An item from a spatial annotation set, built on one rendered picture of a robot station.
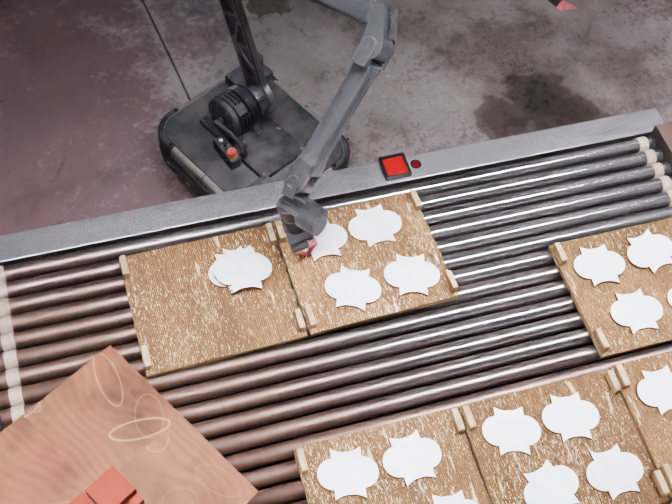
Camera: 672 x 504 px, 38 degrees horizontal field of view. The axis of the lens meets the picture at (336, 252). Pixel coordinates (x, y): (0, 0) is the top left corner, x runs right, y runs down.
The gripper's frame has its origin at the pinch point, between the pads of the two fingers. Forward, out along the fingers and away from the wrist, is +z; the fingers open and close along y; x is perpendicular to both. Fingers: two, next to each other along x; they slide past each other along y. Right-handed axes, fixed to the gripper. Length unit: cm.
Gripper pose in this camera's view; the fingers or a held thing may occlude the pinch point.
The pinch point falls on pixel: (303, 241)
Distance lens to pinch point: 259.8
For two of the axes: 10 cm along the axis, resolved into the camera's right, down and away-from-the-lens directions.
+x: -9.3, 3.6, -0.1
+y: -3.1, -8.1, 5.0
